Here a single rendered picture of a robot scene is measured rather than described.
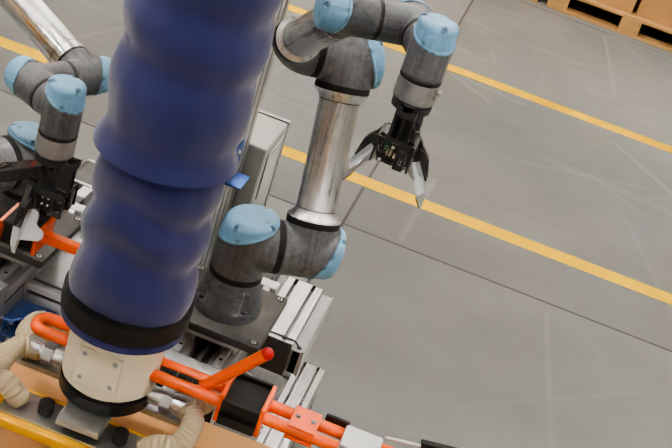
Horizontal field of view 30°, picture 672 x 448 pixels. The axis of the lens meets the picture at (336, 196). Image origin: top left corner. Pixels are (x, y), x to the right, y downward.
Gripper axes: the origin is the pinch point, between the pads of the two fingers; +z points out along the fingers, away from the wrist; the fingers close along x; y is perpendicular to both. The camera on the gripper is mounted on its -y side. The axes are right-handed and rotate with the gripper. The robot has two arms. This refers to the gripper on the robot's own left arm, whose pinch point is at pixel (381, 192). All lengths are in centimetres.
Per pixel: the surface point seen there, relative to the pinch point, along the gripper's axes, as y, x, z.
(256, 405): 30.1, -6.2, 32.3
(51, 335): 32, -44, 33
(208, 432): 11, -16, 58
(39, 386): 17, -50, 58
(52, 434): 43, -37, 45
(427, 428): -149, 30, 152
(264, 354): 29.5, -7.7, 22.1
